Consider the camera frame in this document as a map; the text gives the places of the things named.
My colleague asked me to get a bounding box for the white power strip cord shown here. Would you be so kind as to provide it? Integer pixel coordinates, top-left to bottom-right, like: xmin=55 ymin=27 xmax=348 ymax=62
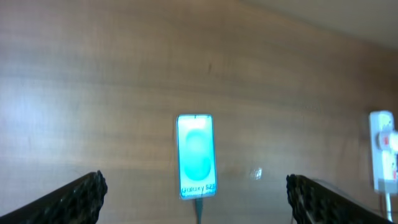
xmin=384 ymin=192 xmax=394 ymax=222

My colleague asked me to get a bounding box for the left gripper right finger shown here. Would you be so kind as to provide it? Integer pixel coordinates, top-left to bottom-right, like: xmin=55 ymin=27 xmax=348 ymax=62
xmin=286 ymin=174 xmax=391 ymax=224

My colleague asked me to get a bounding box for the black USB charging cable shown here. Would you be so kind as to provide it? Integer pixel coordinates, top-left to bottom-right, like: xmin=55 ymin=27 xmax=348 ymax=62
xmin=194 ymin=198 xmax=204 ymax=224

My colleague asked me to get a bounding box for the white power strip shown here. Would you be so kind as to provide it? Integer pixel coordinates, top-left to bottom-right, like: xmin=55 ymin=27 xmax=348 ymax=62
xmin=369 ymin=110 xmax=397 ymax=195

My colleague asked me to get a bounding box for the white USB plug adapter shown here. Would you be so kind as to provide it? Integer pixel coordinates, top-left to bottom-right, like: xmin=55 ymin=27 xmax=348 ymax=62
xmin=377 ymin=130 xmax=397 ymax=153

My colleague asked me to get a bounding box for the blue screen Galaxy smartphone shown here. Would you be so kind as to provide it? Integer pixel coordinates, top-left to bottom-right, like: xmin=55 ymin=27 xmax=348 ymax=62
xmin=175 ymin=114 xmax=218 ymax=200

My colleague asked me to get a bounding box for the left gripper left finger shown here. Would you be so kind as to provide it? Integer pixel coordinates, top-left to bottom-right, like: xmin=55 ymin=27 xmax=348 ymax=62
xmin=1 ymin=170 xmax=108 ymax=224

